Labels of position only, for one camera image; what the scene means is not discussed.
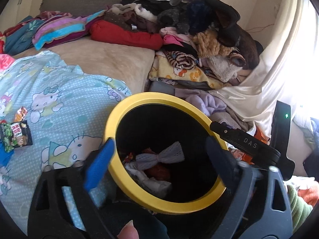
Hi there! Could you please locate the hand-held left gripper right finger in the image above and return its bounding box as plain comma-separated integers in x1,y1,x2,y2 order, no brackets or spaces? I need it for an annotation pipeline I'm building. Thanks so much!
206,137,293,239

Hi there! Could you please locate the grey box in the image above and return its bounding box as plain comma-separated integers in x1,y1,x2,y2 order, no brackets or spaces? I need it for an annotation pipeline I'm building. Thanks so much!
150,81,190,94

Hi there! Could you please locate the pile of dark clothes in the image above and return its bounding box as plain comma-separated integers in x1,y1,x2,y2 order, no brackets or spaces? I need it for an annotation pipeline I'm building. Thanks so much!
187,0,261,70

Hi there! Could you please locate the blue leaf print quilt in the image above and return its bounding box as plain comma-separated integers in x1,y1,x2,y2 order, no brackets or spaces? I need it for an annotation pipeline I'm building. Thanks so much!
4,16,45,55

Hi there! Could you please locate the brown striped cloth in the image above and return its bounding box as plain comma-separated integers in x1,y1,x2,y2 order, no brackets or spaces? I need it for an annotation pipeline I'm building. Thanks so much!
163,51,200,69

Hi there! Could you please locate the person's left hand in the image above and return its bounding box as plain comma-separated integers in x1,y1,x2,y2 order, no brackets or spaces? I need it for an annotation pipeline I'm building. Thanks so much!
117,220,140,239

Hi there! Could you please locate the white fleece garment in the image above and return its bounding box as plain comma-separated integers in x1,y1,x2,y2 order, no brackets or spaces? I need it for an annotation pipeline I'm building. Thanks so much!
208,55,243,82

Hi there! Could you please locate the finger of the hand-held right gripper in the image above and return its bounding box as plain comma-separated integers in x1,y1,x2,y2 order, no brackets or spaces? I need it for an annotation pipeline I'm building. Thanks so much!
210,121,294,180

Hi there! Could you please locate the cream garment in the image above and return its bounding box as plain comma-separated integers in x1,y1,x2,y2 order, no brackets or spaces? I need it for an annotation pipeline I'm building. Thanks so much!
108,3,160,22

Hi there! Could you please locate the light blue cat print quilt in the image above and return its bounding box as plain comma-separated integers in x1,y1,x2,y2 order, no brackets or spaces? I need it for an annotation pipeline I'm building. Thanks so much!
0,51,132,232

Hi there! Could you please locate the pink bear print blanket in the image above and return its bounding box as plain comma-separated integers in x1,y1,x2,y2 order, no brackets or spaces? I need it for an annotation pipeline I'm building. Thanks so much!
0,53,15,71

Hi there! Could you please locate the orange cloth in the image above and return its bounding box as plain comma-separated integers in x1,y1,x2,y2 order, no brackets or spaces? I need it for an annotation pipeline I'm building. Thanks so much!
298,188,319,206

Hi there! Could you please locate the lilac fleece garment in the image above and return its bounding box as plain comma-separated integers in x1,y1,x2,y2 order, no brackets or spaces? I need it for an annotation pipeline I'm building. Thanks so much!
186,90,227,116

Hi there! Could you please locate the taupe knit sweater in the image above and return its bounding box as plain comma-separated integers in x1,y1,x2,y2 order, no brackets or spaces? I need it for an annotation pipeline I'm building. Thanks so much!
212,111,252,131

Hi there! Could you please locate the black bin with yellow rim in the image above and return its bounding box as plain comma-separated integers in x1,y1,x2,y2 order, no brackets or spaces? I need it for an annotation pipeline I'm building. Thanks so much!
103,92,232,239

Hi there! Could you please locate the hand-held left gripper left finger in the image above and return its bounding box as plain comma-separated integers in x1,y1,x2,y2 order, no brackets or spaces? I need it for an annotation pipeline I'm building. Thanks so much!
27,138,117,239

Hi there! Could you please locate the yellow cartoon blanket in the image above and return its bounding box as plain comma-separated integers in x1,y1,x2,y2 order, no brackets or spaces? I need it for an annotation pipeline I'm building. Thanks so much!
149,55,225,90

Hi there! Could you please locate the brown dotted garment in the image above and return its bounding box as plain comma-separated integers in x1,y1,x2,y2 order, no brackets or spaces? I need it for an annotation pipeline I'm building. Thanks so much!
103,10,160,34

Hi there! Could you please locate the striped pillow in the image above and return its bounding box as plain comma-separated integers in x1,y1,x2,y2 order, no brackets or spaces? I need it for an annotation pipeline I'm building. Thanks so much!
32,10,107,50

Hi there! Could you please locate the black green snack packet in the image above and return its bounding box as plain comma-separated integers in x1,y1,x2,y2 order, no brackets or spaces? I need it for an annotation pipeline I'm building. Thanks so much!
0,121,33,153

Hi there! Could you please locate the blue plastic bag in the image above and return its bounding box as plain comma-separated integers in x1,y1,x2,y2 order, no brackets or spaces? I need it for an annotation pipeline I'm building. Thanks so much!
0,149,14,170

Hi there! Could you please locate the green fuzzy cloth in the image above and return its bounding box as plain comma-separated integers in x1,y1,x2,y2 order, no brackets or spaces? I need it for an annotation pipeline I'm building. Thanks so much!
287,184,313,227

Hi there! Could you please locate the small orange candy wrapper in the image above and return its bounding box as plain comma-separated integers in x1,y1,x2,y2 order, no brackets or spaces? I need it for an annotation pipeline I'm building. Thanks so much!
14,106,28,122

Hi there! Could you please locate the white satin curtain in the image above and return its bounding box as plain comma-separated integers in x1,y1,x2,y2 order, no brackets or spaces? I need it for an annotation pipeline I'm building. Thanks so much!
212,0,319,130

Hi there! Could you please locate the grey speckled garment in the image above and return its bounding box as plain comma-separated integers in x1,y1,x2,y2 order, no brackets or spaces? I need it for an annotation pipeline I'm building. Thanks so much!
157,7,197,34

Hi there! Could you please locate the white printed plastic bag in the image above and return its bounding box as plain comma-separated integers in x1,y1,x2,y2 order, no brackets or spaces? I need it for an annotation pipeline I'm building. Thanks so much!
125,163,173,200

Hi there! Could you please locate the pink garment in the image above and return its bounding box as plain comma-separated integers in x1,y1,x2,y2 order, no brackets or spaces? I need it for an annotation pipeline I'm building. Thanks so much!
159,27,200,50

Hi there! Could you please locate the beige plush bed sheet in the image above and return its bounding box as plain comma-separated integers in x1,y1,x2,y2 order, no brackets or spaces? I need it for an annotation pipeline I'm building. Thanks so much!
12,38,156,92

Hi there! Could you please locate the tan fuzzy garment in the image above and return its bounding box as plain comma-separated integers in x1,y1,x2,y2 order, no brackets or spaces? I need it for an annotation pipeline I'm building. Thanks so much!
193,28,236,58

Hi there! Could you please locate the red pillow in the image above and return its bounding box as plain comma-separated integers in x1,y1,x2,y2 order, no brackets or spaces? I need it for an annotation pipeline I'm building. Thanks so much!
90,20,163,50

